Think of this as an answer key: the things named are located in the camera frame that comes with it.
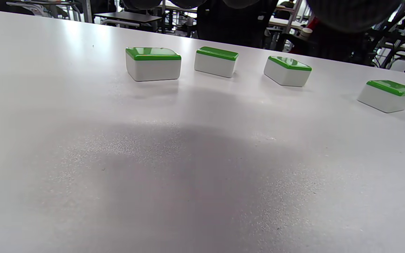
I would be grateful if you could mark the white metal cart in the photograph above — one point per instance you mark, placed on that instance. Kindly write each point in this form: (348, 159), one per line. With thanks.
(118, 23)

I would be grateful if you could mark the green white mahjong tile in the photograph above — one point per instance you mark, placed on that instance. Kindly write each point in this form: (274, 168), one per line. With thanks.
(214, 65)
(385, 98)
(153, 68)
(285, 73)

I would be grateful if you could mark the dark desk top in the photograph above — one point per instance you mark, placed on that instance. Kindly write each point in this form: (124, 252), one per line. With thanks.
(128, 17)

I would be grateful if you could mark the person's left hand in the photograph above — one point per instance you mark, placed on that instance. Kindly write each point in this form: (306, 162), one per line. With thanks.
(353, 14)

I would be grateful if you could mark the white paper cup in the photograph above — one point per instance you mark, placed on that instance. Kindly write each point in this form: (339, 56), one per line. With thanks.
(306, 32)

